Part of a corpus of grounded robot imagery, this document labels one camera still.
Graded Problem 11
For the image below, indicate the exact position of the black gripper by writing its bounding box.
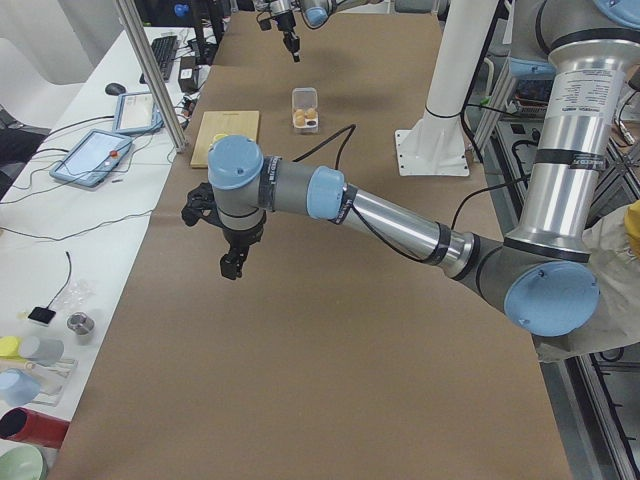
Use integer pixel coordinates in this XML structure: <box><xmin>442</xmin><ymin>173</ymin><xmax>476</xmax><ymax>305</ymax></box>
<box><xmin>277</xmin><ymin>13</ymin><xmax>300</xmax><ymax>63</ymax></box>
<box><xmin>219</xmin><ymin>224</ymin><xmax>264</xmax><ymax>280</ymax></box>

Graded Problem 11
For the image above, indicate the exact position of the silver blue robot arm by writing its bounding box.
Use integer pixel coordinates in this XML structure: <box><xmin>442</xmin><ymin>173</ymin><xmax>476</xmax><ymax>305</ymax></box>
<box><xmin>255</xmin><ymin>0</ymin><xmax>378</xmax><ymax>63</ymax></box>
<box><xmin>205</xmin><ymin>13</ymin><xmax>636</xmax><ymax>339</ymax></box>

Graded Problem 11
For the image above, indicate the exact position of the clear plastic egg box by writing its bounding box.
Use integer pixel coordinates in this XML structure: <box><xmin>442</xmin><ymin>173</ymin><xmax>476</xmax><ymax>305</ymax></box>
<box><xmin>291</xmin><ymin>87</ymin><xmax>319</xmax><ymax>134</ymax></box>

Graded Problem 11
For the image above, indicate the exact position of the black power adapter box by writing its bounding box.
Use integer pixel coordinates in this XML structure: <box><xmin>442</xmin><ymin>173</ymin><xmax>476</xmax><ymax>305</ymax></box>
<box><xmin>178</xmin><ymin>56</ymin><xmax>199</xmax><ymax>93</ymax></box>

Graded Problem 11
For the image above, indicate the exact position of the wooden cutting board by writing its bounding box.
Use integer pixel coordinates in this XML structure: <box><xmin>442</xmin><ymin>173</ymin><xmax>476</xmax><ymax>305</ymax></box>
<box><xmin>190</xmin><ymin>110</ymin><xmax>260</xmax><ymax>169</ymax></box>

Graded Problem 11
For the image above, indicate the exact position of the yellow lemon slice pair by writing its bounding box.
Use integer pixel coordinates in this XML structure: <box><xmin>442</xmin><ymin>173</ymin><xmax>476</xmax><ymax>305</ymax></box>
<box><xmin>212</xmin><ymin>133</ymin><xmax>229</xmax><ymax>143</ymax></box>

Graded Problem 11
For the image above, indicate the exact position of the black keyboard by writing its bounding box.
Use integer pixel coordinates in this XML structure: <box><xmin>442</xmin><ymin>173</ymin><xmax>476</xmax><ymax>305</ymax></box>
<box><xmin>151</xmin><ymin>35</ymin><xmax>178</xmax><ymax>82</ymax></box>

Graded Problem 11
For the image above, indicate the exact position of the small steel cup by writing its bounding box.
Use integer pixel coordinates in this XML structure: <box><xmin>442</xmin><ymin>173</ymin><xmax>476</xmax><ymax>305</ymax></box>
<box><xmin>66</xmin><ymin>312</ymin><xmax>96</xmax><ymax>345</ymax></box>

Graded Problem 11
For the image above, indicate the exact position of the upper blue teach pendant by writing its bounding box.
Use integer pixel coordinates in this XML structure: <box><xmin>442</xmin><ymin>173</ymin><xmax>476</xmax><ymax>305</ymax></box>
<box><xmin>112</xmin><ymin>92</ymin><xmax>163</xmax><ymax>135</ymax></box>

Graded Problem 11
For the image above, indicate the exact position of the blue teach pendant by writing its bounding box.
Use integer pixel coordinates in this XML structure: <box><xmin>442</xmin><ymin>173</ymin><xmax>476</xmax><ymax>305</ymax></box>
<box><xmin>112</xmin><ymin>92</ymin><xmax>163</xmax><ymax>135</ymax></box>
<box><xmin>50</xmin><ymin>129</ymin><xmax>133</xmax><ymax>188</ymax></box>

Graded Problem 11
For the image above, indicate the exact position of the lower blue teach pendant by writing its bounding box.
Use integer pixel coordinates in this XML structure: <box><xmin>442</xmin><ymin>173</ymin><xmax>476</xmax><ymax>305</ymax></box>
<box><xmin>50</xmin><ymin>129</ymin><xmax>133</xmax><ymax>188</ymax></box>

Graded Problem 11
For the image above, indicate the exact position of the black computer mouse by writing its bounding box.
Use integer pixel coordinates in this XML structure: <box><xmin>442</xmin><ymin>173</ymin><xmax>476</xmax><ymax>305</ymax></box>
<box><xmin>104</xmin><ymin>82</ymin><xmax>127</xmax><ymax>96</ymax></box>

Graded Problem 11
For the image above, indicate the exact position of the black square pad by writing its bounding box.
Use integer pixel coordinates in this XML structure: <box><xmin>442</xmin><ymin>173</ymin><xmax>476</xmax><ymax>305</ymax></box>
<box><xmin>27</xmin><ymin>306</ymin><xmax>56</xmax><ymax>325</ymax></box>

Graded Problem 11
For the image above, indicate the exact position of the grey plastic cup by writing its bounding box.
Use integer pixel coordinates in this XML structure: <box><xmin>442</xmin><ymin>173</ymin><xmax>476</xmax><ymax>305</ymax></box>
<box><xmin>18</xmin><ymin>336</ymin><xmax>64</xmax><ymax>366</ymax></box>

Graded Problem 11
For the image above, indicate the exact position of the yellow plastic cup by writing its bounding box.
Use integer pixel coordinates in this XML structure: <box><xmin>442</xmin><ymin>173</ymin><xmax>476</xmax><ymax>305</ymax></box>
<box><xmin>0</xmin><ymin>336</ymin><xmax>22</xmax><ymax>359</ymax></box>

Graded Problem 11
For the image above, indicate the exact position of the light blue plastic cup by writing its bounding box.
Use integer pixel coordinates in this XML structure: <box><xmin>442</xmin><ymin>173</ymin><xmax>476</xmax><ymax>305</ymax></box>
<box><xmin>1</xmin><ymin>369</ymin><xmax>41</xmax><ymax>407</ymax></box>

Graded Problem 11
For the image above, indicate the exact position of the red cylinder can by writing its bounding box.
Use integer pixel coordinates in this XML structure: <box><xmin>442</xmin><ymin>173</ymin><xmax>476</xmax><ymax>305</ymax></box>
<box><xmin>1</xmin><ymin>407</ymin><xmax>70</xmax><ymax>449</ymax></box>

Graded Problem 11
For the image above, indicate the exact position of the pale green bowl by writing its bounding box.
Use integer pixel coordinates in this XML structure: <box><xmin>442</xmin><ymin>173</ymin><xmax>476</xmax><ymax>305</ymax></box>
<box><xmin>1</xmin><ymin>445</ymin><xmax>48</xmax><ymax>480</ymax></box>

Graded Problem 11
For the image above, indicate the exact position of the person in beige clothes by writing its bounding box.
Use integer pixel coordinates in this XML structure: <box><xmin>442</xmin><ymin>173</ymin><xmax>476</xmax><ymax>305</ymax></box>
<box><xmin>534</xmin><ymin>202</ymin><xmax>639</xmax><ymax>363</ymax></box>

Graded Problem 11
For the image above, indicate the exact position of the aluminium frame post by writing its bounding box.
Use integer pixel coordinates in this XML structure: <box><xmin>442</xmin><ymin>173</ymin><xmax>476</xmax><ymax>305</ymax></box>
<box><xmin>114</xmin><ymin>0</ymin><xmax>187</xmax><ymax>153</ymax></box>

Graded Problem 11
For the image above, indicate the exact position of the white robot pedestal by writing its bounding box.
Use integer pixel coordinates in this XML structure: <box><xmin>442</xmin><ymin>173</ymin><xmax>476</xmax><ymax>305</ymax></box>
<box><xmin>396</xmin><ymin>0</ymin><xmax>498</xmax><ymax>177</ymax></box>

